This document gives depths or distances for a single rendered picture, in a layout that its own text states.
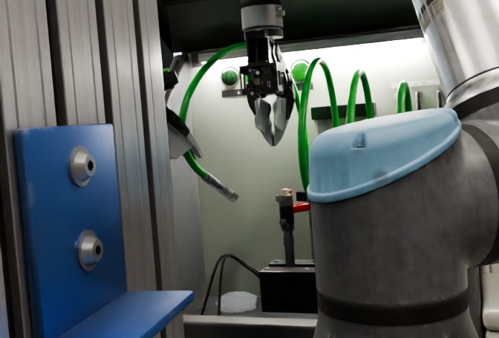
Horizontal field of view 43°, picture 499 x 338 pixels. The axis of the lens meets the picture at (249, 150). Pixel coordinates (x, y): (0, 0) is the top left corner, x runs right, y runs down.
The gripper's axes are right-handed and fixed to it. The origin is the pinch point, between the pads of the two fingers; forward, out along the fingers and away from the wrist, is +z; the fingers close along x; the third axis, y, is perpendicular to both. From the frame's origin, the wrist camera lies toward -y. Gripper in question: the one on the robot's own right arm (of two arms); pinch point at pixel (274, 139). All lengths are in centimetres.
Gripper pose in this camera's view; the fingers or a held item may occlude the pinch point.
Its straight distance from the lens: 118.9
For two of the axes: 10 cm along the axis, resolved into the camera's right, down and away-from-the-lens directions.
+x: 9.4, -0.5, -3.3
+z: 0.7, 10.0, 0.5
